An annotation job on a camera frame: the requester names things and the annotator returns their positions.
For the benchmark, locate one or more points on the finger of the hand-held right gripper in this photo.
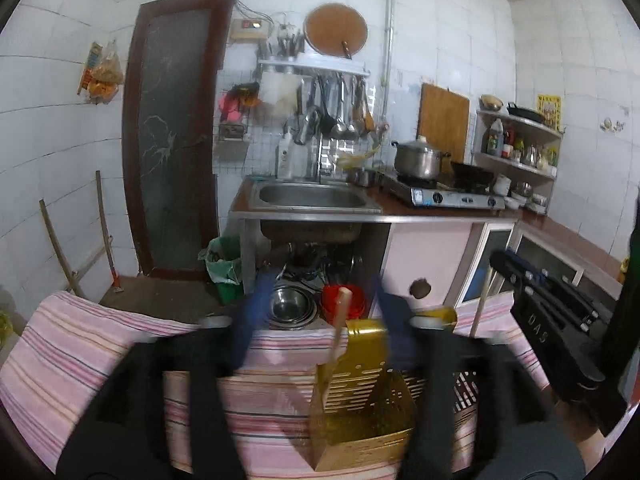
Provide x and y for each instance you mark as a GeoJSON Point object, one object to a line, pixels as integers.
{"type": "Point", "coordinates": [505, 272]}
{"type": "Point", "coordinates": [525, 266]}

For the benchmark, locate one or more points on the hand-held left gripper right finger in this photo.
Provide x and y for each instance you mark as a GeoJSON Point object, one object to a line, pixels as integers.
{"type": "Point", "coordinates": [395, 325]}

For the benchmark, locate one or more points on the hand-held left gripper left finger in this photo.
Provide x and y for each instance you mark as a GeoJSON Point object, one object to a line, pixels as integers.
{"type": "Point", "coordinates": [250, 320]}

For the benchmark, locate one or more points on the wooden chopstick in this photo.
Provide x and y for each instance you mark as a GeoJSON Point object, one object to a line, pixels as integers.
{"type": "Point", "coordinates": [341, 315]}
{"type": "Point", "coordinates": [479, 305]}

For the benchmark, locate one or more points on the gold perforated utensil holder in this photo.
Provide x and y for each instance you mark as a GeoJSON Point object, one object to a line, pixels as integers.
{"type": "Point", "coordinates": [360, 410]}

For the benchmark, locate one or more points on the row of hanging kitchen utensils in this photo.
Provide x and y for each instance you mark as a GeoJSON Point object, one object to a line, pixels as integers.
{"type": "Point", "coordinates": [340, 120]}

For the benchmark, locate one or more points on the glass cabinet door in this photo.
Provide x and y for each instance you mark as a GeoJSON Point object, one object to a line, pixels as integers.
{"type": "Point", "coordinates": [492, 255]}

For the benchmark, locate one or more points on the stack of steel bowls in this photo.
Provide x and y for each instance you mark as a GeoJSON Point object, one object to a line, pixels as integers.
{"type": "Point", "coordinates": [292, 305]}

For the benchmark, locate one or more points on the green trash bin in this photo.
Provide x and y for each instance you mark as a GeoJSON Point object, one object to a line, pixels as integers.
{"type": "Point", "coordinates": [225, 270]}

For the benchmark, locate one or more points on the red plastic basin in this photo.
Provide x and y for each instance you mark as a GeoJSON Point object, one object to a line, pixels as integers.
{"type": "Point", "coordinates": [332, 305]}

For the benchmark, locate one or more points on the pink cabinet door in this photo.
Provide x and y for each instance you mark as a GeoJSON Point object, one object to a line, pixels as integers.
{"type": "Point", "coordinates": [430, 255]}

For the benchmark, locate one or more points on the white cup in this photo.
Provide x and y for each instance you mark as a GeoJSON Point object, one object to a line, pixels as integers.
{"type": "Point", "coordinates": [501, 185]}

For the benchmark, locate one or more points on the steel gas stove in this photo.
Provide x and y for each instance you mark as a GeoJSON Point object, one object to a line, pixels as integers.
{"type": "Point", "coordinates": [450, 197]}

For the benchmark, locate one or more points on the pink plastic basket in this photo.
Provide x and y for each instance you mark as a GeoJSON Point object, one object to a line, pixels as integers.
{"type": "Point", "coordinates": [467, 390]}

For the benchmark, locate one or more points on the white corner shelf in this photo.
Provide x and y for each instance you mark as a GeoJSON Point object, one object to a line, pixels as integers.
{"type": "Point", "coordinates": [520, 165]}

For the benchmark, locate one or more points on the black wok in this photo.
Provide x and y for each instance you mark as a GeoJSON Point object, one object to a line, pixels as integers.
{"type": "Point", "coordinates": [472, 172]}

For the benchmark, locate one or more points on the clear bottle with dark liquid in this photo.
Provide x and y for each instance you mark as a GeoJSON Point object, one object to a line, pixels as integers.
{"type": "Point", "coordinates": [495, 140]}

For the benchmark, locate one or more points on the steel kitchen sink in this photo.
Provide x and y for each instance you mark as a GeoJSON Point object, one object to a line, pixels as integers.
{"type": "Point", "coordinates": [310, 195]}

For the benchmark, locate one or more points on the steel cooking pot with lid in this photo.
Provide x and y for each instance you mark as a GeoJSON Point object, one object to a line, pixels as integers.
{"type": "Point", "coordinates": [420, 160]}

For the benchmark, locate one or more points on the black pan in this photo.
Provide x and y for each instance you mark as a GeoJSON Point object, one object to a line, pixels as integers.
{"type": "Point", "coordinates": [525, 112]}

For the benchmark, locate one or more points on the rectangular wooden cutting board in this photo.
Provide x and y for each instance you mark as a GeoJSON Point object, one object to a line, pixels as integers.
{"type": "Point", "coordinates": [442, 115]}

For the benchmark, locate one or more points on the pink striped tablecloth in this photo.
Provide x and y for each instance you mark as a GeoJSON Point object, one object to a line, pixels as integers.
{"type": "Point", "coordinates": [75, 360]}

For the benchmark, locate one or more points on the wooden stick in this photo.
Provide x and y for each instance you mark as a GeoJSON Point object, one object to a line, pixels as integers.
{"type": "Point", "coordinates": [60, 250]}

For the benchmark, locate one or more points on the pink and orange rags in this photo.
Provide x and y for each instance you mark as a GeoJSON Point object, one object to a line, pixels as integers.
{"type": "Point", "coordinates": [237, 102]}

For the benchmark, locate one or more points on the white hanging plastic container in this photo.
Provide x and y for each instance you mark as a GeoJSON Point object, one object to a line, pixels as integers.
{"type": "Point", "coordinates": [280, 87]}

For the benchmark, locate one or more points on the cutlery cup on rack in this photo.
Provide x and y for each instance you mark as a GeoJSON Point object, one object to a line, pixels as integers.
{"type": "Point", "coordinates": [290, 45]}

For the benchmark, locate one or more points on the hanging plastic snack bag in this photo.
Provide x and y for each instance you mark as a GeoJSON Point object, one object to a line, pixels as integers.
{"type": "Point", "coordinates": [102, 75]}

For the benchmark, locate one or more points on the round wooden board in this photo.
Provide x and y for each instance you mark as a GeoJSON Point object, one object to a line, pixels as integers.
{"type": "Point", "coordinates": [332, 27]}

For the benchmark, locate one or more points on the yellow wall poster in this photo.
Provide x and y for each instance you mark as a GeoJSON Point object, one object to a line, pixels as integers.
{"type": "Point", "coordinates": [548, 111]}

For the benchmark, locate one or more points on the small wall hook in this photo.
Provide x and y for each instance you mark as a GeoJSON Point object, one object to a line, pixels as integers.
{"type": "Point", "coordinates": [612, 125]}

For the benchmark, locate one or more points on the white wall pipe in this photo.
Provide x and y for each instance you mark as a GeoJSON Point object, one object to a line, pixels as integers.
{"type": "Point", "coordinates": [390, 35]}

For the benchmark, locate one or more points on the white wall rack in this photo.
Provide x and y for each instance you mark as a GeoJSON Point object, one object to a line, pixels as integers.
{"type": "Point", "coordinates": [310, 62]}

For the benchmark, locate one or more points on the beige electrical switch box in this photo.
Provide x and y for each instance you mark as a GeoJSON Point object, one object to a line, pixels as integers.
{"type": "Point", "coordinates": [250, 30]}

